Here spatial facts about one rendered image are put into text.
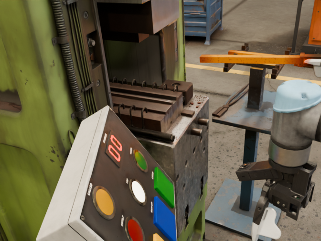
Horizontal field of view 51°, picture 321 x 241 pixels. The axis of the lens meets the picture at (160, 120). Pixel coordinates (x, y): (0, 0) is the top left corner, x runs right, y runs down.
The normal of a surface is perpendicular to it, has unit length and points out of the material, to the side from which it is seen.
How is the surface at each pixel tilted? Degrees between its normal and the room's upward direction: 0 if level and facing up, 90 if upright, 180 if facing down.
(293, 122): 86
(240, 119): 0
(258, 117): 0
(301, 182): 90
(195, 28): 90
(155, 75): 90
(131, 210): 60
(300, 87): 0
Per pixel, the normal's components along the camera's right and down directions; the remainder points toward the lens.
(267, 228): -0.61, -0.12
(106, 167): 0.83, -0.47
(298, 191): -0.69, 0.41
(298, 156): 0.04, 0.51
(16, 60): -0.42, 0.47
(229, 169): -0.07, -0.86
